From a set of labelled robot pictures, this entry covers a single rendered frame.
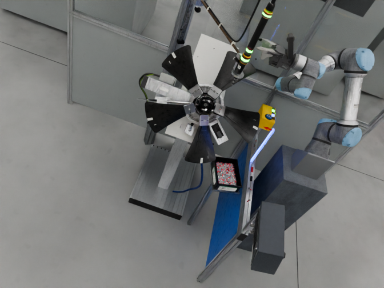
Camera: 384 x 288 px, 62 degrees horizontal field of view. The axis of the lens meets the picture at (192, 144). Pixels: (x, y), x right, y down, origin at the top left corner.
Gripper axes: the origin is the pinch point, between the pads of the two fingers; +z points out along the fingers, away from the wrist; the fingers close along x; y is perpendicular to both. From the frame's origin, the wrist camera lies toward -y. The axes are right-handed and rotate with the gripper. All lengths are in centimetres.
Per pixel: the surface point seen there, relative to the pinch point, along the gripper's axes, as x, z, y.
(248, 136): -9, -19, 52
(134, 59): 70, 75, 88
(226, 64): 19.1, 8.6, 29.5
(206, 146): -15, 3, 66
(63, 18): 171, 188, 144
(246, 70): 13.0, -2.8, 24.8
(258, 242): -78, -26, 44
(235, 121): -4.2, -7.8, 48.8
